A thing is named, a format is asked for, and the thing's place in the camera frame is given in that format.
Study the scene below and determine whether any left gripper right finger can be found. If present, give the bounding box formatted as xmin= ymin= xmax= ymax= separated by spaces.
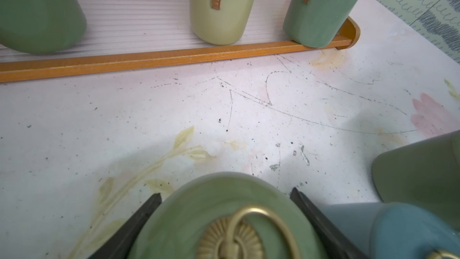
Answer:
xmin=290 ymin=188 xmax=368 ymax=259

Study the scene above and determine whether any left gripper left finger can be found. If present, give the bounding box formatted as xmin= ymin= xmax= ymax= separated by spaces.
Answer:
xmin=89 ymin=193 xmax=162 ymax=259

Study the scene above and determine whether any blue canister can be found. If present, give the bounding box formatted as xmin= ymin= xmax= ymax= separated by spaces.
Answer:
xmin=319 ymin=202 xmax=460 ymax=259

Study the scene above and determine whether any green canister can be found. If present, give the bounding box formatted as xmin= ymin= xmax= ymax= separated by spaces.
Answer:
xmin=128 ymin=172 xmax=327 ymax=259
xmin=283 ymin=0 xmax=358 ymax=48
xmin=371 ymin=131 xmax=460 ymax=230
xmin=1 ymin=0 xmax=87 ymax=54

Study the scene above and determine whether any wooden three-tier shelf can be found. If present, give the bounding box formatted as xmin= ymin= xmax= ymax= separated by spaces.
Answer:
xmin=0 ymin=0 xmax=361 ymax=83

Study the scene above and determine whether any yellow-green canister bottom centre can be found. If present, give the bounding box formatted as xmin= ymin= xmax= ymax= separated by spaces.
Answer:
xmin=189 ymin=0 xmax=254 ymax=46

